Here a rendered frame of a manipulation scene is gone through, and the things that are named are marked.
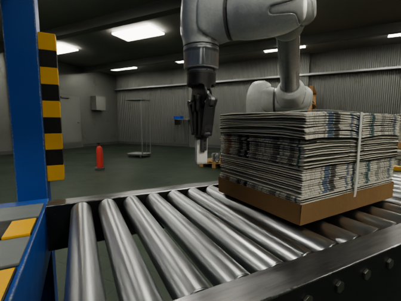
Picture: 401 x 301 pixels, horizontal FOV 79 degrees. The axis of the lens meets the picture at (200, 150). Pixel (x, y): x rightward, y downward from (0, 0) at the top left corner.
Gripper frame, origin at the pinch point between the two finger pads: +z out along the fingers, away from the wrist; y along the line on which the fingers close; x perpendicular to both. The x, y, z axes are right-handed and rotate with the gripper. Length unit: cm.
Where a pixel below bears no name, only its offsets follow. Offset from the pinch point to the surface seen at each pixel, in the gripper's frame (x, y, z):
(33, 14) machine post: 39, 30, -38
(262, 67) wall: -591, 672, -211
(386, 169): -43.6, -22.6, 5.1
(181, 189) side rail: 0.5, 13.0, 13.5
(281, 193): -8.9, -20.0, 7.6
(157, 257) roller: 18.3, -20.3, 14.7
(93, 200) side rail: 25.9, 13.0, 13.5
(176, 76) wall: -365, 963, -208
